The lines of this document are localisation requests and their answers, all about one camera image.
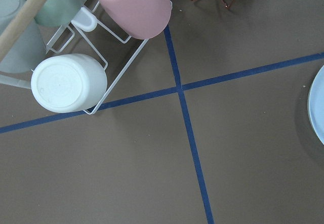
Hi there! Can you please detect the grey cup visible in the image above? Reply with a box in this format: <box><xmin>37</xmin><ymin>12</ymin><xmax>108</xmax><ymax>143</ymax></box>
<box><xmin>1</xmin><ymin>0</ymin><xmax>46</xmax><ymax>73</ymax></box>

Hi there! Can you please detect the white wire cup rack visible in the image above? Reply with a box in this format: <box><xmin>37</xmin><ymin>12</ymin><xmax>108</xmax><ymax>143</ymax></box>
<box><xmin>0</xmin><ymin>0</ymin><xmax>150</xmax><ymax>116</ymax></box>

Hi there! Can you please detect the light blue plate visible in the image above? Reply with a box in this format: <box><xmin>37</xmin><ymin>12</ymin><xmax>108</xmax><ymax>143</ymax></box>
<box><xmin>307</xmin><ymin>66</ymin><xmax>323</xmax><ymax>144</ymax></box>

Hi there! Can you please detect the white cup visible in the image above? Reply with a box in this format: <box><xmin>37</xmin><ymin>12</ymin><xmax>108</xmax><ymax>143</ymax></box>
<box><xmin>31</xmin><ymin>54</ymin><xmax>107</xmax><ymax>113</ymax></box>

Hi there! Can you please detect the pink cup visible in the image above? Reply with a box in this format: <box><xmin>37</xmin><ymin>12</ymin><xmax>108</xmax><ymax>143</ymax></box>
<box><xmin>98</xmin><ymin>0</ymin><xmax>172</xmax><ymax>40</ymax></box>

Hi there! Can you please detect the green cup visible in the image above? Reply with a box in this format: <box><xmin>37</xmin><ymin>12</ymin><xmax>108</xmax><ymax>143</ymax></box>
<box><xmin>35</xmin><ymin>0</ymin><xmax>82</xmax><ymax>27</ymax></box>

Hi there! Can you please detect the wooden rack handle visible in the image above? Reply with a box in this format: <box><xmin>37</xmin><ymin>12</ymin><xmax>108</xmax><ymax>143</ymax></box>
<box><xmin>1</xmin><ymin>0</ymin><xmax>47</xmax><ymax>61</ymax></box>

